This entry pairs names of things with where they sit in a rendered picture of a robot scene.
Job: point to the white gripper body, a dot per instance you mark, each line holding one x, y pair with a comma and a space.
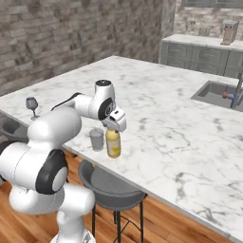
116, 122

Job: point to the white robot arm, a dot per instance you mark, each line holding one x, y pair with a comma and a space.
41, 164

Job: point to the yellow juice bottle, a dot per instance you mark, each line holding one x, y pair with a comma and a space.
113, 144

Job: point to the clear glass cup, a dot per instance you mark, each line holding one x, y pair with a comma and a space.
96, 139

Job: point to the clear wine glass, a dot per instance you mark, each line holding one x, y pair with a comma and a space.
32, 105

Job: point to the grey bar stool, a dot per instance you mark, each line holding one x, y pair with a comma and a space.
110, 191
12, 130

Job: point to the grey sink basin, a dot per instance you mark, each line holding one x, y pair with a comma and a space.
218, 95

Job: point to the grey base cupboards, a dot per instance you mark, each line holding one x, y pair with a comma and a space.
202, 57

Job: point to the grey sink tap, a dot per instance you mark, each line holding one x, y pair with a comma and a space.
236, 95

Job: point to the grey wall cupboards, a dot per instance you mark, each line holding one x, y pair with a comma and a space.
212, 3

